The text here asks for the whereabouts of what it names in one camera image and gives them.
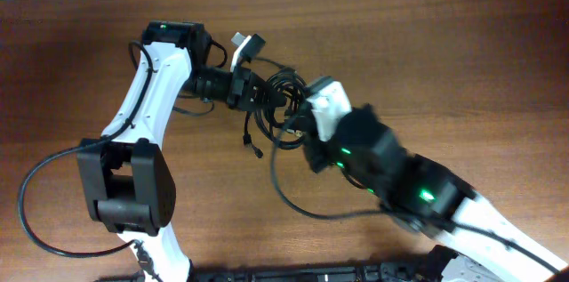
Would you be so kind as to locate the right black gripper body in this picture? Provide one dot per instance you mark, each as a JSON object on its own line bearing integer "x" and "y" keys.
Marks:
{"x": 315, "y": 149}

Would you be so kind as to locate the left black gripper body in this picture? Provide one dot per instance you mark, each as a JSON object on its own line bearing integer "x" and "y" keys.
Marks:
{"x": 242, "y": 75}

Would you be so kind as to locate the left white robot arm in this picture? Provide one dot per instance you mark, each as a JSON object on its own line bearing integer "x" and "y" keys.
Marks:
{"x": 127, "y": 184}

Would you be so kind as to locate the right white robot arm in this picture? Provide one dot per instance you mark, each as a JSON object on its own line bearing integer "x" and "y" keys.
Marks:
{"x": 425, "y": 195}

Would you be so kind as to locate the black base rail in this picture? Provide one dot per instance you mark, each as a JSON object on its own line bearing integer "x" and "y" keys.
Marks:
{"x": 385, "y": 272}

